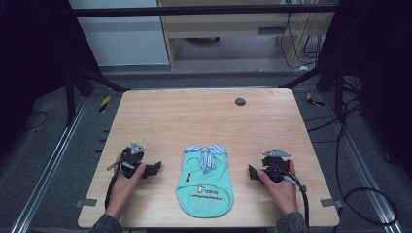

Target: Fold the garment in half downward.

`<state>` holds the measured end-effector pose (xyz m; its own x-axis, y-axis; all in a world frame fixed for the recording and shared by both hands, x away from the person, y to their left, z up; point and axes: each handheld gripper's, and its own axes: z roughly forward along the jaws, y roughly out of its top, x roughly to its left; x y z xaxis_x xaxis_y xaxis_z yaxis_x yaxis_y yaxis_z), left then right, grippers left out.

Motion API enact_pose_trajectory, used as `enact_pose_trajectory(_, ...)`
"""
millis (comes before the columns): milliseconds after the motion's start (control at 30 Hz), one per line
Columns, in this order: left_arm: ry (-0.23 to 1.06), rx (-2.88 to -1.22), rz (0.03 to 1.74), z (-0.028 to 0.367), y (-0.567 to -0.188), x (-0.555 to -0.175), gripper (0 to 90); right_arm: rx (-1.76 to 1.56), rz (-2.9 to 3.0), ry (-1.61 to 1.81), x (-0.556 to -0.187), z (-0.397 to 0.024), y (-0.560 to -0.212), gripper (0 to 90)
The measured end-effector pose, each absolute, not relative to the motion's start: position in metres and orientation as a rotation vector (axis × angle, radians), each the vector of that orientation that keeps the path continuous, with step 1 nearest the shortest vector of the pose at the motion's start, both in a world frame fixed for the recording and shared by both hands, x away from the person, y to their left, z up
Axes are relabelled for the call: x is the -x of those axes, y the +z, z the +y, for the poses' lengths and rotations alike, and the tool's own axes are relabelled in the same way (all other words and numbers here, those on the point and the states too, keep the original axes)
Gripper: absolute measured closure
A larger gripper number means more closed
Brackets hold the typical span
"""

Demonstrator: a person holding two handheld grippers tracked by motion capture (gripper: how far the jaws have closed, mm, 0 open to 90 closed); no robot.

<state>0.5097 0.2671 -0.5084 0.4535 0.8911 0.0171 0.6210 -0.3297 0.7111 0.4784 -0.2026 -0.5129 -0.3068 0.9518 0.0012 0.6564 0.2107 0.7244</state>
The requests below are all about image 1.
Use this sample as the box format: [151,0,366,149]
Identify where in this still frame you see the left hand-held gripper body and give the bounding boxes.
[120,141,148,180]

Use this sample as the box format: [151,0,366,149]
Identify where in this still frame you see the white cabinet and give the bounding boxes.
[68,0,171,68]

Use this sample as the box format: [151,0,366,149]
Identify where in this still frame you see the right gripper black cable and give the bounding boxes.
[271,164,311,227]

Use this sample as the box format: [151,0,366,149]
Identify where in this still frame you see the person's right hand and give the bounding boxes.
[257,159,299,216]

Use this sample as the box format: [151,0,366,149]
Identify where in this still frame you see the aluminium floor rail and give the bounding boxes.
[320,91,404,233]
[9,96,89,233]

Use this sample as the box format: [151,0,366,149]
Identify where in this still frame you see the yellow black hazard tape strip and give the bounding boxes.
[98,95,112,114]
[305,92,326,108]

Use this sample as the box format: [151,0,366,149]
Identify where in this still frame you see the black horizontal frame bar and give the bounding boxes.
[68,3,340,18]

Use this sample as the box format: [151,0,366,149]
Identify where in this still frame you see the mint green pet shirt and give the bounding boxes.
[174,144,235,219]

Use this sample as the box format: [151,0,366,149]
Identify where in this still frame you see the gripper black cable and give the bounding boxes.
[104,160,134,211]
[271,164,311,227]

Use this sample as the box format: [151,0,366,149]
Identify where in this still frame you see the person's left hand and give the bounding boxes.
[104,154,148,221]

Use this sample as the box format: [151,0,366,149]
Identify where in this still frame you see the black floor cable loop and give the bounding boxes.
[303,76,400,227]

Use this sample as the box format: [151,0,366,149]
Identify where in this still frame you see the black hanging desk cables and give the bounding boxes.
[279,12,326,71]

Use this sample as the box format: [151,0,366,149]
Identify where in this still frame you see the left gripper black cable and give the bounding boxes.
[104,160,134,211]

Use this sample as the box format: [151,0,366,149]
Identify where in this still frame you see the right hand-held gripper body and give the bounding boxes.
[260,148,292,184]

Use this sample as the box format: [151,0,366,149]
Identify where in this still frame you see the black frame stand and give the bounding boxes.
[63,61,130,128]
[278,48,346,117]

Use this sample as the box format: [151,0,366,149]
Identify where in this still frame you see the light wooden desk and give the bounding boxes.
[156,0,338,71]

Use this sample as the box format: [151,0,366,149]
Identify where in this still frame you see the black curtain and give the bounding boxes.
[315,0,412,181]
[0,0,102,163]

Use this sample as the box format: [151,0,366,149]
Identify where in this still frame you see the thin black floor cable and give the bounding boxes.
[19,110,50,132]

